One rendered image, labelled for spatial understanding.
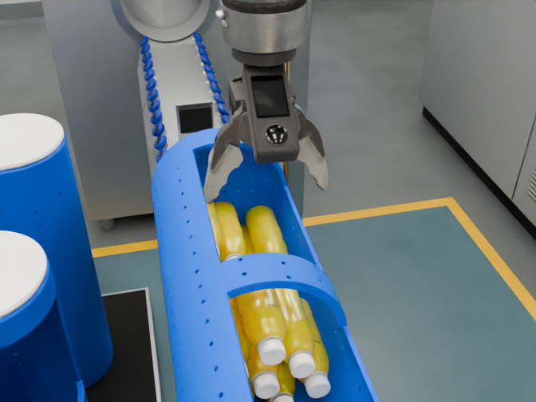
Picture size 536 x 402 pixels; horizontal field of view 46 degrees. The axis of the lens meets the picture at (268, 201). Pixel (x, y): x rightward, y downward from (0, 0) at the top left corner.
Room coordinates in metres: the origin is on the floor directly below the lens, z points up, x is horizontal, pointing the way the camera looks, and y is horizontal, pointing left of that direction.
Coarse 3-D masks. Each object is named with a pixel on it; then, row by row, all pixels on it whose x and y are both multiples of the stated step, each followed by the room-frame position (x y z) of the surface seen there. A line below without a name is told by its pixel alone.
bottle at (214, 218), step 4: (204, 196) 1.02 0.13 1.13; (208, 204) 0.99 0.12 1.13; (212, 204) 1.00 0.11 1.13; (208, 208) 0.98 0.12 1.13; (212, 208) 0.99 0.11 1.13; (208, 212) 0.97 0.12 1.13; (212, 212) 0.97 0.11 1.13; (216, 212) 0.99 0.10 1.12; (212, 216) 0.96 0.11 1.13; (216, 216) 0.97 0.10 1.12; (212, 220) 0.94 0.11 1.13; (216, 220) 0.95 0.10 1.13; (212, 224) 0.93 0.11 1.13; (216, 224) 0.94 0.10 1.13; (212, 228) 0.92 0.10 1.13; (216, 228) 0.93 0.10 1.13; (220, 228) 0.94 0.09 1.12; (216, 232) 0.92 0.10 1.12; (220, 232) 0.93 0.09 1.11; (216, 236) 0.91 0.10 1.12; (220, 236) 0.92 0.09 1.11; (216, 240) 0.91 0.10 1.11; (220, 240) 0.92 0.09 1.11; (216, 244) 0.90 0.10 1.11
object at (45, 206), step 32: (64, 160) 1.39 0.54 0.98; (0, 192) 1.27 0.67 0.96; (32, 192) 1.29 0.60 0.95; (64, 192) 1.36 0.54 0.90; (0, 224) 1.27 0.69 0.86; (32, 224) 1.28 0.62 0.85; (64, 224) 1.34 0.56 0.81; (64, 256) 1.32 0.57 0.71; (64, 288) 1.30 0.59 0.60; (96, 288) 1.41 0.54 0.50; (96, 320) 1.37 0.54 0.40; (96, 352) 1.34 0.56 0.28
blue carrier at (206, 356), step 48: (192, 144) 1.07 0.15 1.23; (240, 144) 1.07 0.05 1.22; (192, 192) 0.92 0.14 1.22; (240, 192) 1.13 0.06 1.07; (288, 192) 1.07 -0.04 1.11; (192, 240) 0.79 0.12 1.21; (288, 240) 1.00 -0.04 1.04; (192, 288) 0.69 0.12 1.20; (240, 288) 0.66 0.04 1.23; (288, 288) 0.68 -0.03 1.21; (192, 336) 0.61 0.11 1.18; (336, 336) 0.71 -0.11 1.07; (192, 384) 0.53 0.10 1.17; (240, 384) 0.50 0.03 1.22; (336, 384) 0.65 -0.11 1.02
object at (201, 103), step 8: (176, 104) 1.51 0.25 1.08; (184, 104) 1.51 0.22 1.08; (192, 104) 1.52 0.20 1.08; (200, 104) 1.52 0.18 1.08; (208, 104) 1.52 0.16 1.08; (176, 112) 1.51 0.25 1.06; (184, 112) 1.50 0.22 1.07; (192, 112) 1.50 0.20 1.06; (200, 112) 1.51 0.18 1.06; (208, 112) 1.51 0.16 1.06; (184, 120) 1.50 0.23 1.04; (192, 120) 1.50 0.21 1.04; (200, 120) 1.50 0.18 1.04; (208, 120) 1.51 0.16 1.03; (184, 128) 1.50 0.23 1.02; (192, 128) 1.50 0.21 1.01; (200, 128) 1.50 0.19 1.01; (208, 128) 1.51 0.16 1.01; (184, 136) 1.51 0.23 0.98
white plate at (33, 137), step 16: (0, 128) 1.46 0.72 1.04; (16, 128) 1.46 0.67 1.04; (32, 128) 1.46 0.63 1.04; (48, 128) 1.46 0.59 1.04; (0, 144) 1.38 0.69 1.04; (16, 144) 1.38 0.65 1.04; (32, 144) 1.38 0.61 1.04; (48, 144) 1.38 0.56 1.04; (0, 160) 1.30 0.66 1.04; (16, 160) 1.30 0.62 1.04; (32, 160) 1.31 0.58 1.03
